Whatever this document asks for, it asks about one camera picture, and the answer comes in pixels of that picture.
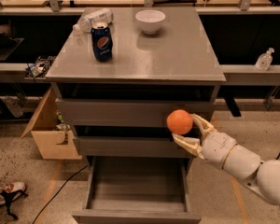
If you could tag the blue Pepsi can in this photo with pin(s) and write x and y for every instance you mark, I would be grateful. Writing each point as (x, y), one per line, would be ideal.
(102, 43)

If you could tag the white ceramic bowl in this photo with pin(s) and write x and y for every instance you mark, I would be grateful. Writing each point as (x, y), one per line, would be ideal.
(150, 21)

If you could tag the black tripod stand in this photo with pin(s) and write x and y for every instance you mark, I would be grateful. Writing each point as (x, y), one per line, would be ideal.
(9, 201)

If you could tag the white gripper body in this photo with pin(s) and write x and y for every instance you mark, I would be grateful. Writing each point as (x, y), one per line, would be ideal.
(218, 148)

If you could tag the grey bottom drawer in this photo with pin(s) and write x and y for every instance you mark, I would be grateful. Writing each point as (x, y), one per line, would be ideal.
(132, 190)

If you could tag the grey top drawer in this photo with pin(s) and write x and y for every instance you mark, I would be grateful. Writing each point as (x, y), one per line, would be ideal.
(127, 113)

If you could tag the hand sanitizer pump bottle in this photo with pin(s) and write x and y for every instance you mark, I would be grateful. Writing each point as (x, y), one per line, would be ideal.
(264, 60)

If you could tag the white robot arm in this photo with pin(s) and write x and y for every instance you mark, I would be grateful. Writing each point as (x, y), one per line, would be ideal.
(201, 139)

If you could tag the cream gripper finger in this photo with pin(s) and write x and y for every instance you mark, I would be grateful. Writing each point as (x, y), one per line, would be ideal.
(204, 125)
(191, 145)

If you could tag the cardboard box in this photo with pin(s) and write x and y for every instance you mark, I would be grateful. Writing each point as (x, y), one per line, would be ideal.
(52, 142)

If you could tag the grey drawer cabinet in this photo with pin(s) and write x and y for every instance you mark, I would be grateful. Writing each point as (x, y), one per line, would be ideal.
(175, 64)

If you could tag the grey middle drawer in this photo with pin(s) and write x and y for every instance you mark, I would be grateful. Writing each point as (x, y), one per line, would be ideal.
(129, 147)

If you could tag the grey long shelf bench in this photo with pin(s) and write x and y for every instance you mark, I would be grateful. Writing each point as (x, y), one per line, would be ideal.
(237, 38)

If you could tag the orange fruit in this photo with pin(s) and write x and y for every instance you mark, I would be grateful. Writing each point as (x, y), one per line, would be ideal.
(179, 122)

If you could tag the grey drawer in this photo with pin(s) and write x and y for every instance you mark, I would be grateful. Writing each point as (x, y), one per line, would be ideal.
(127, 113)
(132, 190)
(129, 147)

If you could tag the clutter tray on shelf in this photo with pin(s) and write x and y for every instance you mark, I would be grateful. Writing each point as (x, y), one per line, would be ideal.
(40, 67)

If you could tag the white orange sneaker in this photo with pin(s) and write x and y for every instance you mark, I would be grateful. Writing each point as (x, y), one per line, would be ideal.
(13, 190)

